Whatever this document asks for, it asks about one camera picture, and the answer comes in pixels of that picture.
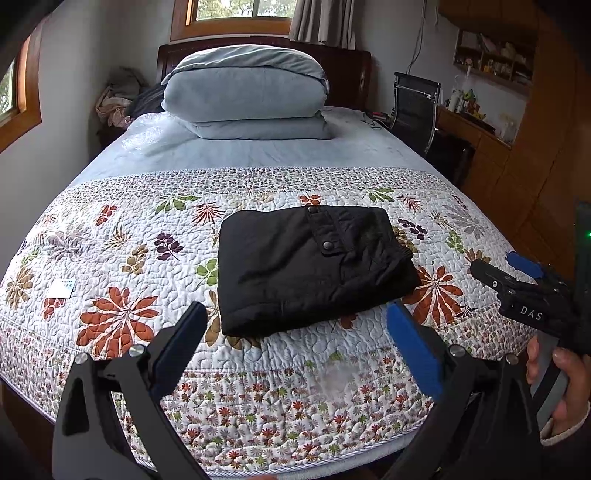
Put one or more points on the black padded jacket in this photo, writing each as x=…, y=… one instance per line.
x=286, y=272

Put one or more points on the black office chair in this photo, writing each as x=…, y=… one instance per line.
x=413, y=110

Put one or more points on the clear plastic containers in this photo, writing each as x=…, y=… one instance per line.
x=507, y=128

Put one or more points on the light blue pillow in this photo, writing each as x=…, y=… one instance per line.
x=263, y=129

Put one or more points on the floral quilted bedspread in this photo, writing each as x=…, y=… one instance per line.
x=277, y=383

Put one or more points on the wooden wall shelf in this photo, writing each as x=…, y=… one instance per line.
x=496, y=57

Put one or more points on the wooden framed window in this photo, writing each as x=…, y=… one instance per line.
x=235, y=14
x=18, y=92

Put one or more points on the white label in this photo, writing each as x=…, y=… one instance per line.
x=62, y=288

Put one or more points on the dark wooden bed headboard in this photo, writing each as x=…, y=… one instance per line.
x=353, y=69

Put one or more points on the white bottles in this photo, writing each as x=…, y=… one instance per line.
x=455, y=99

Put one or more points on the pile of clothes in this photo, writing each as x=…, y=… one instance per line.
x=120, y=99

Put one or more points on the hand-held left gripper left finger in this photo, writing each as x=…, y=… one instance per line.
x=178, y=355

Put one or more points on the colourful desk ornaments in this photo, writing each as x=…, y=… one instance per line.
x=472, y=101

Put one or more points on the wooden desk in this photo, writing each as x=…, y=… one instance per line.
x=475, y=138

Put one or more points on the light blue bed sheet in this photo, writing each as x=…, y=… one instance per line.
x=231, y=152

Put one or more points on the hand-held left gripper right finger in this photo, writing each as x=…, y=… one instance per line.
x=413, y=355

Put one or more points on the person's right hand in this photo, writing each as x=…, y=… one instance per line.
x=575, y=387

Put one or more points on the person's right forearm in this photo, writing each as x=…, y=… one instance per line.
x=570, y=436

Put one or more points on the beige curtain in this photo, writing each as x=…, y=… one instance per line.
x=323, y=21

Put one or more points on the wooden cabinet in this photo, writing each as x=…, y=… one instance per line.
x=545, y=152

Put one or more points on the folded light blue duvet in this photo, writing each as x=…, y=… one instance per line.
x=244, y=83

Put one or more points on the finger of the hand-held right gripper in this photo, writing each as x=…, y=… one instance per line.
x=526, y=265
x=489, y=274

